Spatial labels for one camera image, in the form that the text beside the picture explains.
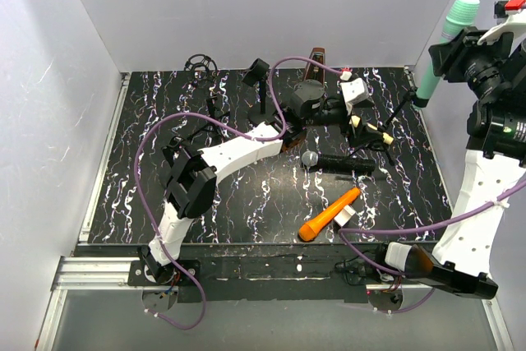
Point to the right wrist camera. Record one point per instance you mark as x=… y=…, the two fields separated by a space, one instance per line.
x=510 y=15

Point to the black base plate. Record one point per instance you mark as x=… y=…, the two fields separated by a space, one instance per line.
x=255 y=272

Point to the orange microphone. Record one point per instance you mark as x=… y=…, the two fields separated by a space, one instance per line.
x=310 y=230

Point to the black silver-mesh microphone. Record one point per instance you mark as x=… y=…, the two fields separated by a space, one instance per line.
x=337 y=163

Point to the short round-base mic stand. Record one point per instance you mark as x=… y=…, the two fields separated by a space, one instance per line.
x=170 y=151

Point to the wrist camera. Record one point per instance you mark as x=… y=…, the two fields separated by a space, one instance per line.
x=510 y=15
x=353 y=92

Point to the tripod stand for green mic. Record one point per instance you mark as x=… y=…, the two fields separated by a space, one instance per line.
x=381 y=146

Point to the aluminium rail frame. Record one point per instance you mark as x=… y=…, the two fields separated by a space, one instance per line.
x=218 y=227

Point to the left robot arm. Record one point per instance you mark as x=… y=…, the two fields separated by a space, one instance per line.
x=194 y=173

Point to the green microphone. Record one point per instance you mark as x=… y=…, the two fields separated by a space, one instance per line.
x=461 y=14

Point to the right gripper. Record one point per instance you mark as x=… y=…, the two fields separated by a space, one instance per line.
x=500 y=46

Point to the tripod shock-mount mic stand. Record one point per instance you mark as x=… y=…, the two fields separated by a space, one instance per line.
x=204 y=73

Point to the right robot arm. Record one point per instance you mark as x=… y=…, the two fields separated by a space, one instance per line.
x=494 y=163

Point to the cream microphone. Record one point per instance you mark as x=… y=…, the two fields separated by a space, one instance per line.
x=365 y=133

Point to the round-base stand for cream mic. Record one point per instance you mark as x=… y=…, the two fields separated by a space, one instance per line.
x=256 y=76

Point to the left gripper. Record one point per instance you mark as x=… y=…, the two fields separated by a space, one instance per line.
x=358 y=136

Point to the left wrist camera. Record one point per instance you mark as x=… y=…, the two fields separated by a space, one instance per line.
x=353 y=92

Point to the small white blue box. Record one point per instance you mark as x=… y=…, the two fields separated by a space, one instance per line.
x=344 y=216

